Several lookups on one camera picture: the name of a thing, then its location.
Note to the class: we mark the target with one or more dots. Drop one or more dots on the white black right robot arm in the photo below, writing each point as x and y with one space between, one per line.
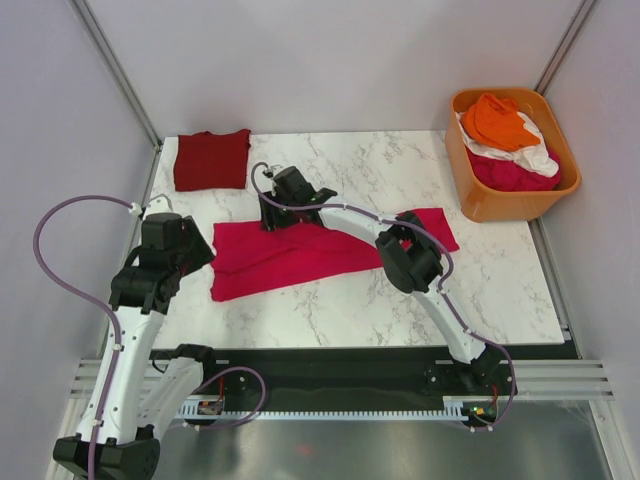
413 260

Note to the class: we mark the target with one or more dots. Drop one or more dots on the folded dark red t-shirt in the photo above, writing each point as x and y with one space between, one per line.
212 161

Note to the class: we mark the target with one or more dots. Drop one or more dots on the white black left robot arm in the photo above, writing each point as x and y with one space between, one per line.
119 435

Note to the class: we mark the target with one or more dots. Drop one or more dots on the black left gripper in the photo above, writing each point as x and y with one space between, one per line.
201 253

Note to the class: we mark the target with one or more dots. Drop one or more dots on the aluminium frame rail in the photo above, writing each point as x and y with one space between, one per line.
541 379

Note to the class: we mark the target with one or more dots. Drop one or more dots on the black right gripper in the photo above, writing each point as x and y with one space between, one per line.
267 209

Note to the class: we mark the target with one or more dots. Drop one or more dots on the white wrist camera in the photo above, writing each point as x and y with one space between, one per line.
156 205
270 171

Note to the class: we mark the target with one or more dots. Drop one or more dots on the white slotted cable duct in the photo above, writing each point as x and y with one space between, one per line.
444 408

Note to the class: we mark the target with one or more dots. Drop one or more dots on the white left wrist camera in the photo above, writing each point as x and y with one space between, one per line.
156 205

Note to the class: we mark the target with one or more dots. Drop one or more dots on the orange plastic laundry basket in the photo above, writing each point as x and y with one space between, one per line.
483 204

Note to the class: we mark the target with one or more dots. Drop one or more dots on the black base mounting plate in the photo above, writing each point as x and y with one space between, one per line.
345 376

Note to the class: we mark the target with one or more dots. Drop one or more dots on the white t-shirt in basket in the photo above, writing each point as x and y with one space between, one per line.
535 159

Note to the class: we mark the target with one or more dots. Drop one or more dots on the orange t-shirt in basket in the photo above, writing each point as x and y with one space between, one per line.
495 122

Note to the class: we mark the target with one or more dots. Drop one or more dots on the magenta t-shirt in basket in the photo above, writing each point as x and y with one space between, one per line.
506 176

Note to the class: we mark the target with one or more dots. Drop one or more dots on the magenta t-shirt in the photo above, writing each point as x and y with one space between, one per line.
250 260
506 176

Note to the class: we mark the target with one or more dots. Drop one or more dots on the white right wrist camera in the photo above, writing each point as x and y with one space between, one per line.
270 171

